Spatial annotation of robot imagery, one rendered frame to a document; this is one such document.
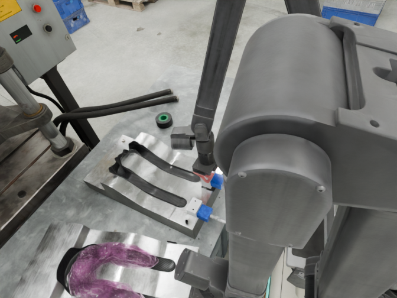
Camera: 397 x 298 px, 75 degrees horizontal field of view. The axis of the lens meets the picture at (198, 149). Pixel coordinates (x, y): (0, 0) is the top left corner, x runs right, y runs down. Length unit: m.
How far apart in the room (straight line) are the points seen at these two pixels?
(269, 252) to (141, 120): 1.13
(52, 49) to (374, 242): 1.32
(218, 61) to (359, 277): 0.47
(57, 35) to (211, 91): 0.90
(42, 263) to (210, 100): 0.70
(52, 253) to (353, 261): 0.86
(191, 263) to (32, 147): 1.16
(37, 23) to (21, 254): 0.89
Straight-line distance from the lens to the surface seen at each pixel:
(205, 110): 0.66
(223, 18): 0.58
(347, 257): 0.25
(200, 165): 0.80
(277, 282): 1.46
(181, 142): 0.75
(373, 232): 0.20
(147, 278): 0.87
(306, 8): 0.58
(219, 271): 0.50
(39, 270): 0.97
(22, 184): 1.37
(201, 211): 0.87
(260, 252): 0.27
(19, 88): 1.15
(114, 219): 1.05
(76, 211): 1.14
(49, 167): 1.36
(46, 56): 1.35
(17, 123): 1.22
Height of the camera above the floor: 1.69
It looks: 51 degrees down
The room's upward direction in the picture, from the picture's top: 8 degrees counter-clockwise
